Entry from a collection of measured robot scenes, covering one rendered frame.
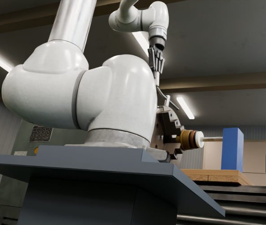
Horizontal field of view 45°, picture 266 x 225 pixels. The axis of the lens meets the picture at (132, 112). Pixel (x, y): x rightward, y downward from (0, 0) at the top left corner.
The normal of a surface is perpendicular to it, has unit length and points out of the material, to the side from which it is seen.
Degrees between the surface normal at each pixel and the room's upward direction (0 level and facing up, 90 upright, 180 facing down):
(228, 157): 90
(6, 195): 90
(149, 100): 88
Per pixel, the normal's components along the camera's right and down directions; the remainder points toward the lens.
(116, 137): 0.00, -0.47
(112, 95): -0.30, -0.39
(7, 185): -0.54, -0.39
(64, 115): -0.08, 0.54
